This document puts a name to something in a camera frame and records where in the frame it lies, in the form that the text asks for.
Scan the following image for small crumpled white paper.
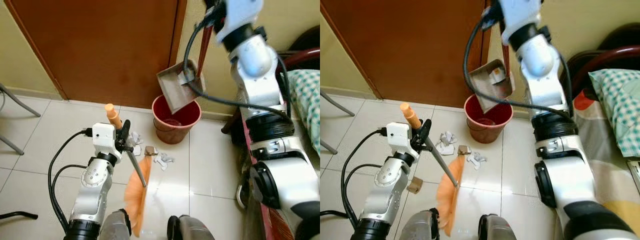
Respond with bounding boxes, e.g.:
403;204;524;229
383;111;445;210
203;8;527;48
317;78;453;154
466;151;487;170
154;152;175;171

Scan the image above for brown cardboard piece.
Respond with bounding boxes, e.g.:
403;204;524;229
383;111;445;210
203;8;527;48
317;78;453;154
406;176;424;195

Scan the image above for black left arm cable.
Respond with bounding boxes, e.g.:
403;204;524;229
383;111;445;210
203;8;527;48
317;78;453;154
47;128;95;234
340;127;389;231

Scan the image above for grey dustpan with red handle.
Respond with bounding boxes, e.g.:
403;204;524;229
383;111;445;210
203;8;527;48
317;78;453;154
156;24;214;115
468;44;516;114

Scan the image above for green checkered pillow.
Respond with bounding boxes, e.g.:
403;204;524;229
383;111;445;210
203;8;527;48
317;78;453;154
588;68;640;159
287;69;321;157

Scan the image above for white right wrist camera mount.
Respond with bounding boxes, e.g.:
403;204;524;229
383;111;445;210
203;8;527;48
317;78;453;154
215;0;264;43
499;0;544;45

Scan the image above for dark red bed frame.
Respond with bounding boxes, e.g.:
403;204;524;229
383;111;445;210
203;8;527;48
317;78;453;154
276;25;321;72
569;22;640;98

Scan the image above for red plastic bucket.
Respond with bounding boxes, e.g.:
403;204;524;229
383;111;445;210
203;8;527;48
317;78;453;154
151;94;202;145
464;93;515;145

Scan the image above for large crumpled white paper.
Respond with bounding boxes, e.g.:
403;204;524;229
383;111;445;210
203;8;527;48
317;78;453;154
435;131;457;156
127;131;144;156

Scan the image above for grey metal chair legs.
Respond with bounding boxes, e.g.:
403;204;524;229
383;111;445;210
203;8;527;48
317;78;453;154
320;89;356;156
0;82;42;156

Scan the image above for grey robot leg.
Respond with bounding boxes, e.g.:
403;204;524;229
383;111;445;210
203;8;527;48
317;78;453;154
399;208;442;240
99;208;133;240
477;213;522;240
166;214;230;240

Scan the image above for grey left robot leg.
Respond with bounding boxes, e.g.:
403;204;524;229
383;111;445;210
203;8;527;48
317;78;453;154
99;208;133;240
399;208;442;240

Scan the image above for brown wooden door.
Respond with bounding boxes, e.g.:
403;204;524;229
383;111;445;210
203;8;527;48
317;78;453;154
320;0;494;109
4;0;189;109

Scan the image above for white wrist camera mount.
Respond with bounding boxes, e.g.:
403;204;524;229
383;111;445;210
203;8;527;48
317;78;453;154
499;0;544;45
215;0;264;43
92;122;119;154
385;121;414;152

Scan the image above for orange broom with metal shaft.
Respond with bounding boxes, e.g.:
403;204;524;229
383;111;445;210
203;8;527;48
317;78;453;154
104;103;154;237
399;102;466;237

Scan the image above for grey right robot leg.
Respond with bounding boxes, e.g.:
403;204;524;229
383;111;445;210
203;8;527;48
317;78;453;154
477;213;522;240
166;214;230;240

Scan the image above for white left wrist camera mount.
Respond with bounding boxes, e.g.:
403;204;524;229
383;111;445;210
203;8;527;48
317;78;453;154
92;122;119;154
385;121;414;152

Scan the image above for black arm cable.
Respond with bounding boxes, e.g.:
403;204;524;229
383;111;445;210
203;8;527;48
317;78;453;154
463;19;574;121
182;18;292;122
340;127;389;231
47;128;95;234

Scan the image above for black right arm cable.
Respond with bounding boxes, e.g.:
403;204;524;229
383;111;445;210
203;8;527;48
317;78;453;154
182;18;292;122
463;19;574;121

